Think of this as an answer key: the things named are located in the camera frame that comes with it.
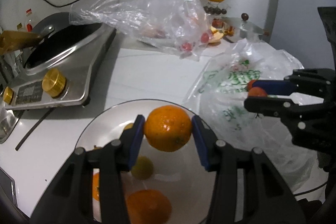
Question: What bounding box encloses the red cherry tomato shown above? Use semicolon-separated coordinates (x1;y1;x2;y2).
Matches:
247;80;256;91
248;87;268;97

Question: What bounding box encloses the yellow-green longan fruit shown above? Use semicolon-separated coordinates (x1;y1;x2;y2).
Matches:
131;156;154;180
92;145;102;151
123;123;133;131

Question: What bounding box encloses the large front mandarin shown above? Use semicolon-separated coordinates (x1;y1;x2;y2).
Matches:
126;189;172;223

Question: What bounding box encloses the printed white plastic bag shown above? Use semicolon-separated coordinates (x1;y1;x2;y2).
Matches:
183;39;317;191

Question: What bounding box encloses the small steel pot with lid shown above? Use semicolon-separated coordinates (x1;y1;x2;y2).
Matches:
222;13;270;43

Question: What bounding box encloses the white round plate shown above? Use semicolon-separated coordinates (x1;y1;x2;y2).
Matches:
76;100;215;223

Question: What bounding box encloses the orange peel pile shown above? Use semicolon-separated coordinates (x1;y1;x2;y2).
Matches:
209;19;235;44

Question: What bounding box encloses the dark chopstick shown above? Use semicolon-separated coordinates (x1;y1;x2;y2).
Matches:
15;108;54;151

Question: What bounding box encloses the clear box of dates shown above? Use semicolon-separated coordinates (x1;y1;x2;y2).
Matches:
203;2;231;15

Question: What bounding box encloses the steel wok lid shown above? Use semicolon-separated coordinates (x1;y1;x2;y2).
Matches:
0;105;23;144

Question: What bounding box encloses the grey refrigerator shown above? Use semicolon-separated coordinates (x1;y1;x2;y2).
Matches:
270;0;335;69

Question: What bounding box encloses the silver induction cooker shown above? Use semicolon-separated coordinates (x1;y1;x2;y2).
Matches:
3;23;116;110

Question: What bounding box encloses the clear crumpled plastic bag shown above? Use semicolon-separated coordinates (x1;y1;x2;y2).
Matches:
69;0;213;60

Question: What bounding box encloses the red label bottle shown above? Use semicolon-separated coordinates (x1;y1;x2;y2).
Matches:
25;9;35;32

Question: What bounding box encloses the black wok with wooden handle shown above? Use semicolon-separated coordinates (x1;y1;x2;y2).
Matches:
1;12;102;68

